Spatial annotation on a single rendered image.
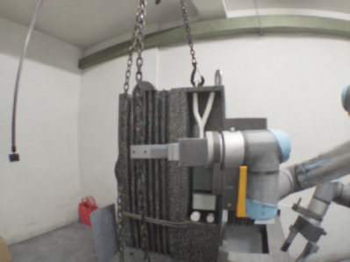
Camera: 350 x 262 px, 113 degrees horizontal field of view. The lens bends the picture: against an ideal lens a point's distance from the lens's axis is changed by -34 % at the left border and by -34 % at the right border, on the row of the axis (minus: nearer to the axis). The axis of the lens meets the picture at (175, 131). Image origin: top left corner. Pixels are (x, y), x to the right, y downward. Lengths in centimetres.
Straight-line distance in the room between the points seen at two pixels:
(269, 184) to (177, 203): 41
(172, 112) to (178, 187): 28
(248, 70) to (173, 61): 87
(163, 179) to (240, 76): 145
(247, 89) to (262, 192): 154
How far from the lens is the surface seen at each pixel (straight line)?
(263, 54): 199
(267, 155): 36
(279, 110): 184
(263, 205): 38
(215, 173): 34
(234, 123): 54
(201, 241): 75
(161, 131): 68
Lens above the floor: 144
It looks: 1 degrees up
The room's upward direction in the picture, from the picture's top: straight up
